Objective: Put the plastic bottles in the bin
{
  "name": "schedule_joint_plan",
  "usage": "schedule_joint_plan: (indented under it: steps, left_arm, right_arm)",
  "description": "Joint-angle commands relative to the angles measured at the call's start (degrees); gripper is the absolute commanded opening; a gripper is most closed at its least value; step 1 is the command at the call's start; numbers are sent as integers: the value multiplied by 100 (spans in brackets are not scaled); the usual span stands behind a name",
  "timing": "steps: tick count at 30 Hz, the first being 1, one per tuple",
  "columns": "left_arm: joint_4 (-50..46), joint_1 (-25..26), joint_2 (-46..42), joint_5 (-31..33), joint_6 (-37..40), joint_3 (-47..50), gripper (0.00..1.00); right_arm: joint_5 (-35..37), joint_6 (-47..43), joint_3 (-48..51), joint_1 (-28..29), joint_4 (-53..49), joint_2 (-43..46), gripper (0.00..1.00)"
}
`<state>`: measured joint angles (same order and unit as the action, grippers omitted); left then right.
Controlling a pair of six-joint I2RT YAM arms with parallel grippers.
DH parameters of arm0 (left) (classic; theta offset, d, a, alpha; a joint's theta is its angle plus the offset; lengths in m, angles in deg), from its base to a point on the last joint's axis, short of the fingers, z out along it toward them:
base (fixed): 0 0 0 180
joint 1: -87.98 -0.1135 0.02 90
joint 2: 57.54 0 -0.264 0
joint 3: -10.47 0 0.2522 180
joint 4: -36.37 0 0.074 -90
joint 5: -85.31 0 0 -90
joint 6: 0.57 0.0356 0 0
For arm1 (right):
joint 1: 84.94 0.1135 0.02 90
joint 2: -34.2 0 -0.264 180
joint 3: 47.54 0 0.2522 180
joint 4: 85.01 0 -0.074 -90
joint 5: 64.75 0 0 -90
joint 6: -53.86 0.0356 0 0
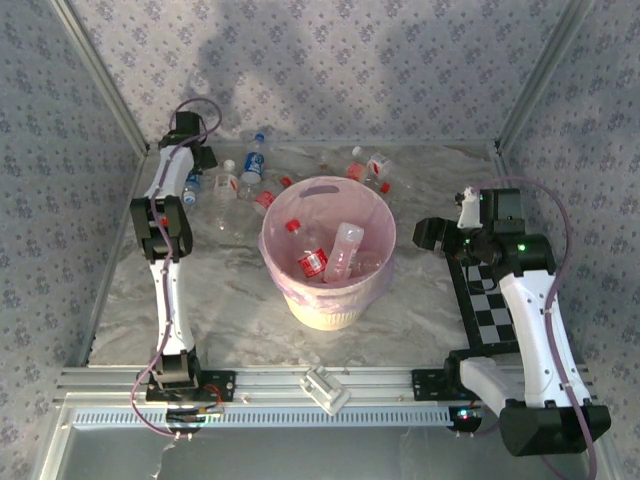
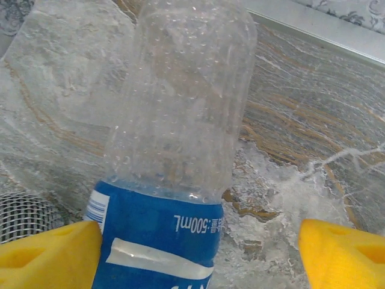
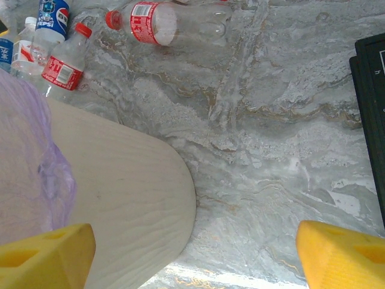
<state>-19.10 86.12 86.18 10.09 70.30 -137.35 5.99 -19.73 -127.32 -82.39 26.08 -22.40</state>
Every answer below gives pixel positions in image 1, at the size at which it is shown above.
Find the Pocari Sweat plastic bottle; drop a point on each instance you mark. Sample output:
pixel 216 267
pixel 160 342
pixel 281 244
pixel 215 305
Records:
pixel 191 192

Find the large clear bottle white cap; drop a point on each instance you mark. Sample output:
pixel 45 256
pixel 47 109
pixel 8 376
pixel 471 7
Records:
pixel 226 187

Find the Pepsi blue label water bottle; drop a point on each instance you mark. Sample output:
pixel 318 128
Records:
pixel 253 167

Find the clear bottle red label red cap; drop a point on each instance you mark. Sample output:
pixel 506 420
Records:
pixel 265 200
pixel 312 262
pixel 356 171

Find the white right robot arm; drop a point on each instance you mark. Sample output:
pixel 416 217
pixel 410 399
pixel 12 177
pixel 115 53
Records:
pixel 530 320

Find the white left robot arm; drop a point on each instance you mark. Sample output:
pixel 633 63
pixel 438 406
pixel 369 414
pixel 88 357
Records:
pixel 172 310

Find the cream ribbed waste bin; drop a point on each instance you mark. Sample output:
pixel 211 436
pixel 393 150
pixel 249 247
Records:
pixel 325 317

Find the black white checkerboard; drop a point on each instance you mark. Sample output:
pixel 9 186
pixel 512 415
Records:
pixel 492 310

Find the pink plastic bucket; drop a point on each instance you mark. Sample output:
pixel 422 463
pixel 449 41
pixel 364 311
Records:
pixel 372 220

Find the short bottle red-white label white cap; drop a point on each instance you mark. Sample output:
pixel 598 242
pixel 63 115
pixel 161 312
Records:
pixel 378 166

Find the pink plastic bottle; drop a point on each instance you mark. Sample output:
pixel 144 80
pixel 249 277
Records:
pixel 342 252

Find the small electronics board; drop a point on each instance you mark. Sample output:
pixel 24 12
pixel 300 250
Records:
pixel 185 419
pixel 465 416

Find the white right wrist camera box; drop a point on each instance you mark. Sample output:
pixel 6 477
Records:
pixel 470 210

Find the aluminium frame post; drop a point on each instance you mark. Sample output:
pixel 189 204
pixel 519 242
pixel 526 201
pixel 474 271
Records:
pixel 544 75
pixel 101 75

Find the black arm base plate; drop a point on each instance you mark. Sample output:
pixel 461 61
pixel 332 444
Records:
pixel 427 385
pixel 220 385

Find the aluminium frame rail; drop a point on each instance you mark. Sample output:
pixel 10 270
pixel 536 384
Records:
pixel 112 260
pixel 280 385

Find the white plastic mount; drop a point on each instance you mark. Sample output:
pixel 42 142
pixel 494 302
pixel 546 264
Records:
pixel 325 390

